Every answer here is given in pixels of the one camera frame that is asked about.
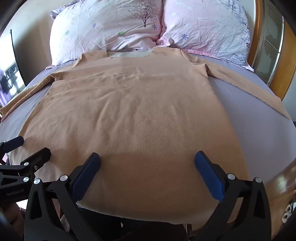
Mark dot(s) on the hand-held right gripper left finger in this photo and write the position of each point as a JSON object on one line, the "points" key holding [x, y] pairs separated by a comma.
{"points": [[86, 176]]}

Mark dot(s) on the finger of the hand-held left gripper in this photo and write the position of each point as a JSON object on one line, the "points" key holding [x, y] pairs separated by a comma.
{"points": [[12, 144], [39, 156]]}

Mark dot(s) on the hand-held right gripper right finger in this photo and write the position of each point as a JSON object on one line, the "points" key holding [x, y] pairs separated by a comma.
{"points": [[209, 178]]}

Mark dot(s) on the beige fleece blanket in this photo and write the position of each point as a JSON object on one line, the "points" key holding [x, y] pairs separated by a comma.
{"points": [[138, 115]]}

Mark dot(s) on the dark framed window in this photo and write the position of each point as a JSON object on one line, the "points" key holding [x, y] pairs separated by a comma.
{"points": [[11, 76]]}

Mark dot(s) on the bed with lilac sheet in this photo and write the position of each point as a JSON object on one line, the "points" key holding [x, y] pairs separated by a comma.
{"points": [[242, 115]]}

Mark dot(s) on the white slipper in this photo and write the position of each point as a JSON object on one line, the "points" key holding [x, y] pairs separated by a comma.
{"points": [[285, 217], [289, 207]]}

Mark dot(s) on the pink floral pillow tree print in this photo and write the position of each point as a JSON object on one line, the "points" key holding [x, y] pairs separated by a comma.
{"points": [[104, 27]]}

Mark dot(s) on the pink floral pillow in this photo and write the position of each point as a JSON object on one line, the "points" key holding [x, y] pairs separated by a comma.
{"points": [[208, 27]]}

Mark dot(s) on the wooden headboard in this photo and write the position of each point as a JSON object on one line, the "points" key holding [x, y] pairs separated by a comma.
{"points": [[256, 34]]}

